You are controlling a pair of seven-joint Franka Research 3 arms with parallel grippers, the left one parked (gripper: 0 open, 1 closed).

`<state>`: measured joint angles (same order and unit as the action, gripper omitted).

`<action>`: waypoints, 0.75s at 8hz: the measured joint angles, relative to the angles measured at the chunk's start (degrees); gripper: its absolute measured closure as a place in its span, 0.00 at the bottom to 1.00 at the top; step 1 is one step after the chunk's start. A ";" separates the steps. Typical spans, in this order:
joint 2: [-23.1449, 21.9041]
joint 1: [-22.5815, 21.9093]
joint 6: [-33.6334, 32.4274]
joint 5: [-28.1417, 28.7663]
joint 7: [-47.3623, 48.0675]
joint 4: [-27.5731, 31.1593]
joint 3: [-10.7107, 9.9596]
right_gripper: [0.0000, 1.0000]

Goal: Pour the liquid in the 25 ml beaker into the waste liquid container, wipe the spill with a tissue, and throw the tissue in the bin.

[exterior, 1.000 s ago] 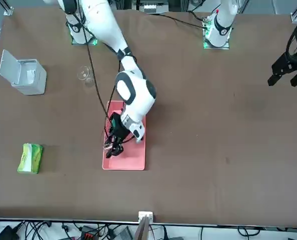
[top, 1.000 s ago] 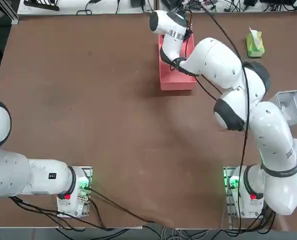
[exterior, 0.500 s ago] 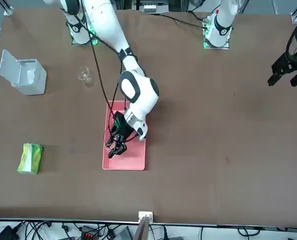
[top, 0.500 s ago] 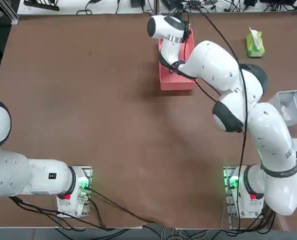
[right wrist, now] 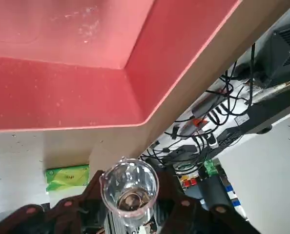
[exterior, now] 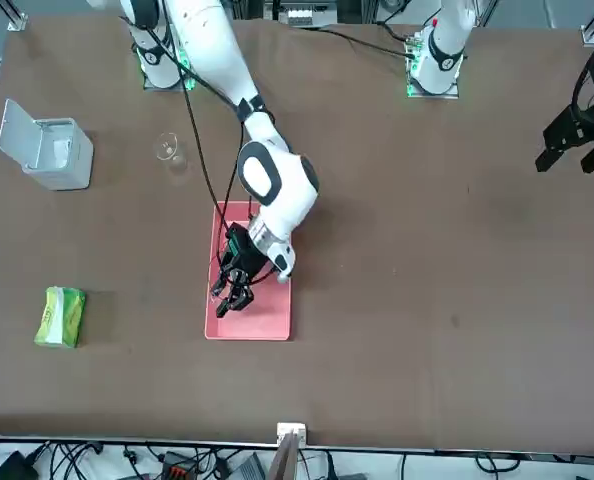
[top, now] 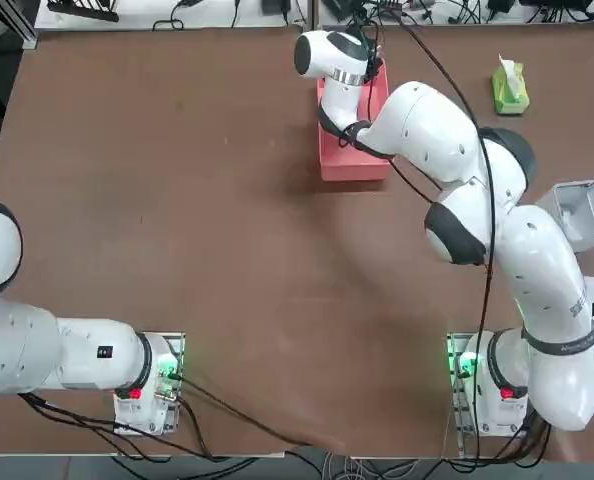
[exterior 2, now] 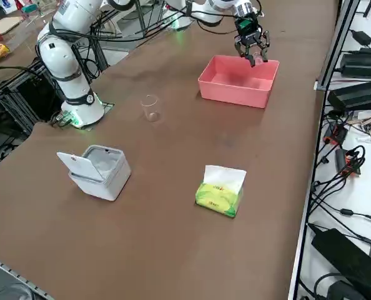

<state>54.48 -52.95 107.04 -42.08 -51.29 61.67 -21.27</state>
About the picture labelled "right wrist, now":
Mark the green circuit board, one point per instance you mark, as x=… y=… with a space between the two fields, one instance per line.
x=211 y=167

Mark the black vented power unit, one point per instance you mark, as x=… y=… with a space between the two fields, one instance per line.
x=284 y=53

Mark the black flat labelled device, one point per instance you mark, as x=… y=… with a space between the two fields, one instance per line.
x=276 y=104

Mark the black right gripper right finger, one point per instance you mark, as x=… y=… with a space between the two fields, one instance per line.
x=184 y=217

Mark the pink plastic rectangular container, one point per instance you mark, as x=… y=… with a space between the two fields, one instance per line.
x=62 y=73

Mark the green tissue pack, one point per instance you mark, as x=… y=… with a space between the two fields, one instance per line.
x=69 y=178

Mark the grey power strip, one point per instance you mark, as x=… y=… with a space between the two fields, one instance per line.
x=206 y=107

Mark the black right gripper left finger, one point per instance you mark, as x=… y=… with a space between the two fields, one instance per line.
x=62 y=217

